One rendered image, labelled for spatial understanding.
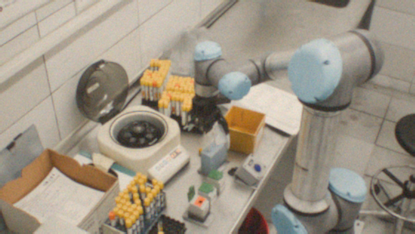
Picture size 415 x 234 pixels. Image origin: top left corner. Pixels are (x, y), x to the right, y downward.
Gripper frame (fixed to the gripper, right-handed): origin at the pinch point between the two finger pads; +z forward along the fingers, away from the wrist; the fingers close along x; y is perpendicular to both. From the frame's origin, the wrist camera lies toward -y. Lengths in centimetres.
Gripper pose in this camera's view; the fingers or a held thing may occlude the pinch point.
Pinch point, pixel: (209, 139)
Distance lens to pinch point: 162.0
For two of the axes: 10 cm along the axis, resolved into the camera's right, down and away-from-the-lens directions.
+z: -0.1, 7.8, 6.2
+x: 8.1, 3.7, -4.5
